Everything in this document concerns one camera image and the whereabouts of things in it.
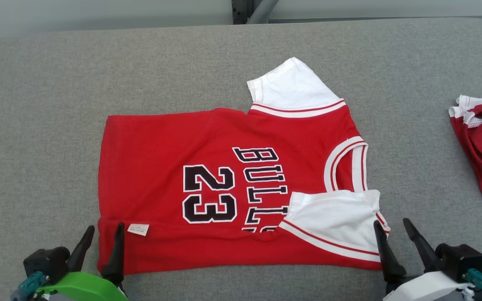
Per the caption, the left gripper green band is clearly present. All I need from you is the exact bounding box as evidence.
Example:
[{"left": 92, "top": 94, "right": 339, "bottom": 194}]
[{"left": 36, "top": 222, "right": 128, "bottom": 301}]

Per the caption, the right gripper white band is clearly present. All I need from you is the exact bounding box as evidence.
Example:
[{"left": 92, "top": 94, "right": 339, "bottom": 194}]
[{"left": 373, "top": 218, "right": 474, "bottom": 301}]

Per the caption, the red Bulls 23 jersey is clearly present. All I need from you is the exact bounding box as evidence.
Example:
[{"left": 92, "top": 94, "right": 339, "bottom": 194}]
[{"left": 97, "top": 57, "right": 392, "bottom": 276}]

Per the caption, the teal left camera cable plug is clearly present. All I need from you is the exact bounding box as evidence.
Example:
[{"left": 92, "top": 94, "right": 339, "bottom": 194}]
[{"left": 10, "top": 271, "right": 50, "bottom": 301}]

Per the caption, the grey fabric sofa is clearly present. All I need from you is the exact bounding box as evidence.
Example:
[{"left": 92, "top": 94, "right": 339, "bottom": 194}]
[{"left": 0, "top": 17, "right": 482, "bottom": 301}]

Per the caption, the grey metal post with hinge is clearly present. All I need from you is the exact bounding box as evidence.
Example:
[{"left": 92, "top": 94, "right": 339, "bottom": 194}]
[{"left": 231, "top": 0, "right": 279, "bottom": 25}]

